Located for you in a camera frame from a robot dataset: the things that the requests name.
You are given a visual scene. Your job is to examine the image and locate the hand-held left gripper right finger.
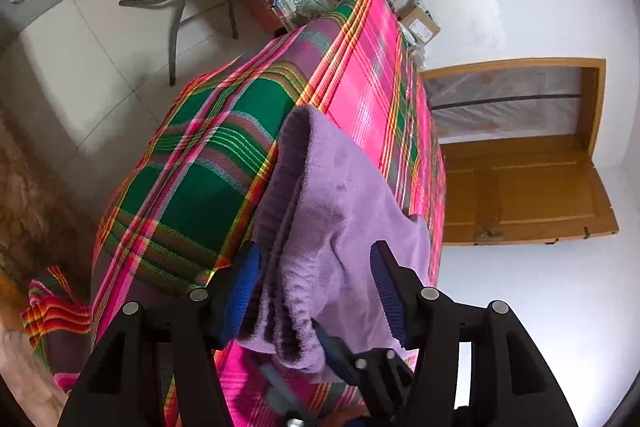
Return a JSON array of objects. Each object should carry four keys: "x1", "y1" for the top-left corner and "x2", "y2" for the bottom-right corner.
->
[{"x1": 370, "y1": 239, "x2": 581, "y2": 427}]

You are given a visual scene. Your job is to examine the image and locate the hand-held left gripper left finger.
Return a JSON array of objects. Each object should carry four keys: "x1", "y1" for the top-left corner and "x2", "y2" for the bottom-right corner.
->
[{"x1": 57, "y1": 241, "x2": 263, "y2": 427}]

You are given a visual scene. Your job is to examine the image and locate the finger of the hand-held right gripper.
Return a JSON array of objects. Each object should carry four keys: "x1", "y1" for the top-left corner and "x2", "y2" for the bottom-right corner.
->
[
  {"x1": 310, "y1": 321, "x2": 416, "y2": 409},
  {"x1": 259, "y1": 363, "x2": 322, "y2": 427}
]

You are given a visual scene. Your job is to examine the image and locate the purple fleece garment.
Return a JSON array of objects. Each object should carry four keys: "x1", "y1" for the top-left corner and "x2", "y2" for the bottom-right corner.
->
[{"x1": 239, "y1": 104, "x2": 432, "y2": 383}]

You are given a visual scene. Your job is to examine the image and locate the pink green plaid cloth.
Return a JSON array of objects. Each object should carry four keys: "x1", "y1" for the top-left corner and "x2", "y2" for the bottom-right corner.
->
[{"x1": 20, "y1": 0, "x2": 447, "y2": 427}]

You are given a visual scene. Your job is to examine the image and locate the wooden door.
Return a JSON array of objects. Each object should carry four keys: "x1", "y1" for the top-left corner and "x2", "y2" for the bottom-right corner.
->
[{"x1": 440, "y1": 137, "x2": 620, "y2": 247}]

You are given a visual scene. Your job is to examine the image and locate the brown plush blanket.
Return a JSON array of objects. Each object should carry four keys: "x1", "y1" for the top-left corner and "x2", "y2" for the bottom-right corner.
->
[{"x1": 0, "y1": 107, "x2": 93, "y2": 423}]

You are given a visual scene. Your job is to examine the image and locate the brown cardboard box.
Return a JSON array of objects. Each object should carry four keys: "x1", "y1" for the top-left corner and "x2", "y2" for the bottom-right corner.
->
[{"x1": 397, "y1": 0, "x2": 441, "y2": 45}]

